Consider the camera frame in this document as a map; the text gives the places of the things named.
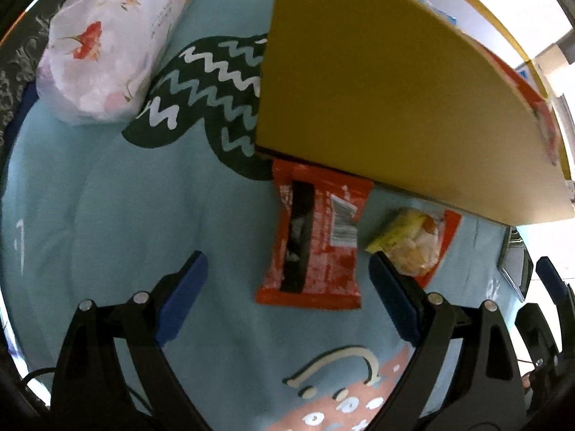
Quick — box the red dark-window chocolate packet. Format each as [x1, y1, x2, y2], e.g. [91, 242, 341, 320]
[255, 159, 374, 310]

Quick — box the yellow cardboard box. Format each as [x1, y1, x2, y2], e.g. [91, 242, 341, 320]
[254, 0, 575, 226]

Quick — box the red puffed snack packet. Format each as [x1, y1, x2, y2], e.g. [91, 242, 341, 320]
[365, 207, 463, 289]

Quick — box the black smartphone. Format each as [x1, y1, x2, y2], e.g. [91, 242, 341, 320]
[498, 227, 535, 302]

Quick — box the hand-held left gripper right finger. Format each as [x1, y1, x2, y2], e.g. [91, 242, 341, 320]
[368, 251, 528, 431]

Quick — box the light blue printed cloth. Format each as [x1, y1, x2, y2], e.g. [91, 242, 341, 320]
[0, 0, 540, 431]

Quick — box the dark carved wooden furniture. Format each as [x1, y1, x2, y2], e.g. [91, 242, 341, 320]
[0, 0, 59, 153]

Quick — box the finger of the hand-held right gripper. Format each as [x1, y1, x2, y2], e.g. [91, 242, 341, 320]
[536, 256, 573, 319]
[513, 302, 564, 371]

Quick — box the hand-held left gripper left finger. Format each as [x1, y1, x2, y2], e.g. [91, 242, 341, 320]
[49, 250, 210, 431]

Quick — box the floral tissue pack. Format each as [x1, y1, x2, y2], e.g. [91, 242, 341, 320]
[36, 0, 198, 126]

